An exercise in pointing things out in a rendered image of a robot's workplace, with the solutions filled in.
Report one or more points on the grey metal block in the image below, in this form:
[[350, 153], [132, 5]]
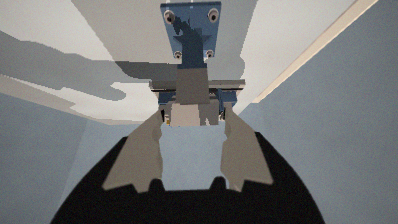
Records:
[[193, 115]]

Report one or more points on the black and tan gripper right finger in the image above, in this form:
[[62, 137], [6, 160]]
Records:
[[253, 166]]

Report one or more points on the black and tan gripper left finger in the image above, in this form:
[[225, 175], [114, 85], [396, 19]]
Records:
[[127, 169]]

